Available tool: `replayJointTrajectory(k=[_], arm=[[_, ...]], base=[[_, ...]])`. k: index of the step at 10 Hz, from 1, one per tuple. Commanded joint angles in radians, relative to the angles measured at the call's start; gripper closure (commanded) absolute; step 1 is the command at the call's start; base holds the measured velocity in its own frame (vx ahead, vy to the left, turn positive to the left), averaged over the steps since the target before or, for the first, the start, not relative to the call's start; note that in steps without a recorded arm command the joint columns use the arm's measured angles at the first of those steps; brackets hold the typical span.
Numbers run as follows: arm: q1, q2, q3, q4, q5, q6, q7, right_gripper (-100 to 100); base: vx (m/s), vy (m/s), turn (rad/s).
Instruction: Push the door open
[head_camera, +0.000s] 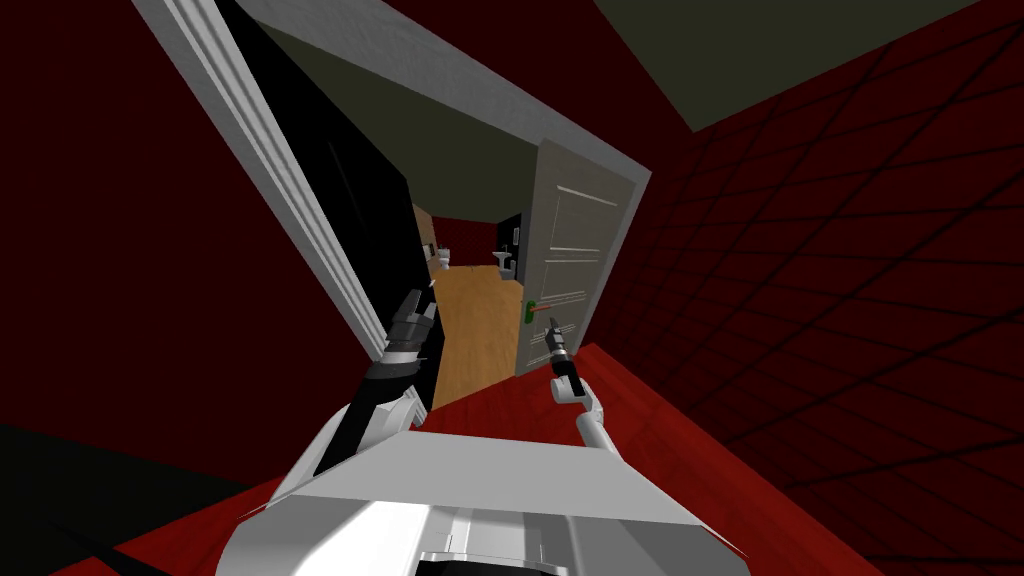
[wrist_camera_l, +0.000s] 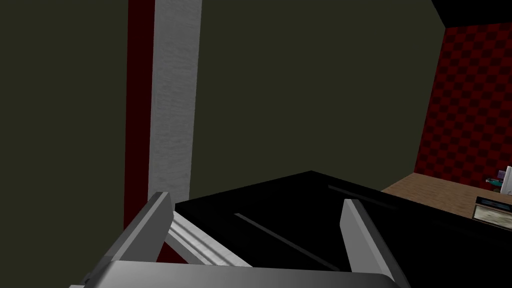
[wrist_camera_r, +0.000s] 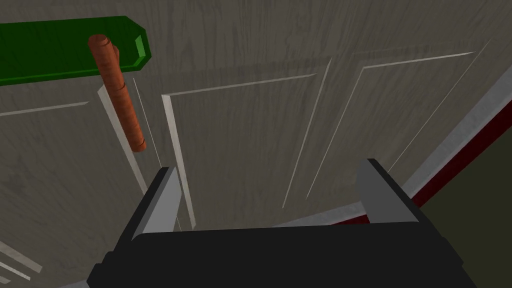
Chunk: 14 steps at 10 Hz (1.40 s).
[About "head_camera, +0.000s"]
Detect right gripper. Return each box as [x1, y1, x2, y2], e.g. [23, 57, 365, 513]
[546, 316, 570, 368]

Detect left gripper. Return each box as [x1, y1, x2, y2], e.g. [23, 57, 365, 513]
[385, 288, 438, 361]

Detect grey panelled door leaf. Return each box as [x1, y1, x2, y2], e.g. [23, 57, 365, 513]
[513, 139, 639, 377]

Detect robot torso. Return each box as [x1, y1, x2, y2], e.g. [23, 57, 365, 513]
[214, 430, 752, 576]

